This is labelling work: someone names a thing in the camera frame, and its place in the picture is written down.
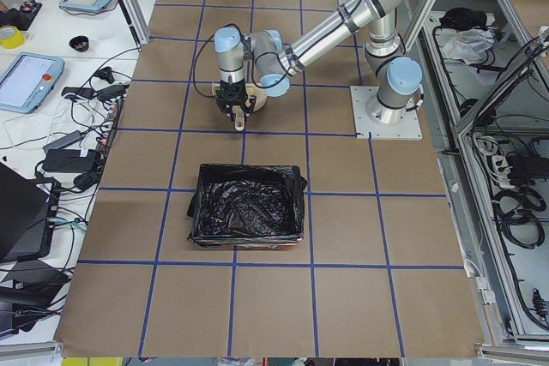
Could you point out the small black bowl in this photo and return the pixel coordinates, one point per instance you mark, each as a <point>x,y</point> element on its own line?
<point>79,43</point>

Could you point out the crumpled white cloth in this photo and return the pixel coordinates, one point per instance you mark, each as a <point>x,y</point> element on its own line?
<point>469,46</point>

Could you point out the yellow tape roll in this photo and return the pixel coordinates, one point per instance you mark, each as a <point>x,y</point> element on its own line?
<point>11,37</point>

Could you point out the black cloth bundle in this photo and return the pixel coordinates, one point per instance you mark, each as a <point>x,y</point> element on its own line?
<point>463,19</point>

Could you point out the black laptop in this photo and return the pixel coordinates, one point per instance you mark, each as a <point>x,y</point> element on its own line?
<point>28,210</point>

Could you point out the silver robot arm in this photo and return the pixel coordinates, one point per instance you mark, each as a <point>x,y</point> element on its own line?
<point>276,63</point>

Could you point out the bin with black liner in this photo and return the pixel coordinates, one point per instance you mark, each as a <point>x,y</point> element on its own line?
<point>248,206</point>

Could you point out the black power adapter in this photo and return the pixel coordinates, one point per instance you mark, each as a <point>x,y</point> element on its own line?
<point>70,160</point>

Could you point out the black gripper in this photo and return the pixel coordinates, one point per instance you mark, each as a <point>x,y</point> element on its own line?
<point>232,92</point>

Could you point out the lower blue teach pendant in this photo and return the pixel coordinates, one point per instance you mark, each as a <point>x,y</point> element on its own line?
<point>28,80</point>

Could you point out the beige dustpan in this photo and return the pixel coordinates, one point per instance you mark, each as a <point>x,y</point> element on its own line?
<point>257,100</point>

